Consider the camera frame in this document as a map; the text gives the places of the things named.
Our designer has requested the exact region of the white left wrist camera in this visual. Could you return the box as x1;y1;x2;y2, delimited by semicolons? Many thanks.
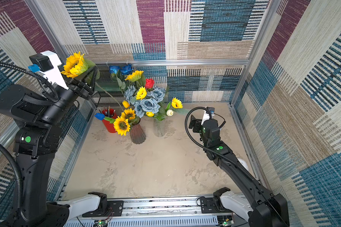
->
28;51;68;89

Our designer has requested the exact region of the grey blue rose bouquet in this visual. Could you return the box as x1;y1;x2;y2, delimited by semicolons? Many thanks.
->
124;85;166;121

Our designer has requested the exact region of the white tulip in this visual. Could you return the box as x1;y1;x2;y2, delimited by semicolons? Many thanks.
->
166;109;174;116

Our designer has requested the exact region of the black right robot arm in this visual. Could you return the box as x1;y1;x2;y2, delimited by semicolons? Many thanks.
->
184;107;290;227

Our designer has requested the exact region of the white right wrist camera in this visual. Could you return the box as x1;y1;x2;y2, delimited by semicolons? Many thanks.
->
201;107;215;125

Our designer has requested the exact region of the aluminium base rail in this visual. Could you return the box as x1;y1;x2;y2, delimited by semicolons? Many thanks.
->
64;191;254;227

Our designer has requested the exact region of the large yellow sunflower stem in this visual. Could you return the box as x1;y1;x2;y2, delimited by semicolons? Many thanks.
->
61;52;120;105

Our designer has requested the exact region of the blue tulip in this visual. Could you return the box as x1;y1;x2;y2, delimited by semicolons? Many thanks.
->
95;113;105;121

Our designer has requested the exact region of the blue rose pair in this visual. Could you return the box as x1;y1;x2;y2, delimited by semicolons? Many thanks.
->
109;64;133;75

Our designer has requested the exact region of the dark ribbed glass vase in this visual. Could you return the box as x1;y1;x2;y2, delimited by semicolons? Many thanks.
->
130;118;146;144

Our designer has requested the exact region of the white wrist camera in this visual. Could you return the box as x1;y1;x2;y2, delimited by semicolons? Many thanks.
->
28;51;68;89
201;107;215;125

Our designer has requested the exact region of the red pen cup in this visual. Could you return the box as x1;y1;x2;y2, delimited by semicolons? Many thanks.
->
102;108;117;133

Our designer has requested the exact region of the clear glass vase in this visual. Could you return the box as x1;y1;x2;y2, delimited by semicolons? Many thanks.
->
153;118;166;137

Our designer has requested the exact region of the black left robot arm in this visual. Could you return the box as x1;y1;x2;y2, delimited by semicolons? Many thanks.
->
0;79;108;227

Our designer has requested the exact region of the yellow sunflower bouquet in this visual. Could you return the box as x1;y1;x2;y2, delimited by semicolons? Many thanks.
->
135;87;147;100

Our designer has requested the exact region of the tall yellow sunflower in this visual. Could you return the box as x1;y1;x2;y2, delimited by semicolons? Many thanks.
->
125;70;145;88

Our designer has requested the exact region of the black mesh shelf rack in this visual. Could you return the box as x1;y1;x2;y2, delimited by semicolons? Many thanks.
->
92;64;125;107

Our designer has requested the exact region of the white round puck device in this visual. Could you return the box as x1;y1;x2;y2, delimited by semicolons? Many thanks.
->
238;158;249;171

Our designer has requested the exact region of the red rose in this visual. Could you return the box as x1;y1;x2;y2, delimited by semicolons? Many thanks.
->
145;79;155;89

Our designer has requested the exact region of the small yellow sunflower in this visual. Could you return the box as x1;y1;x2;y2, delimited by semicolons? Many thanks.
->
171;97;183;109

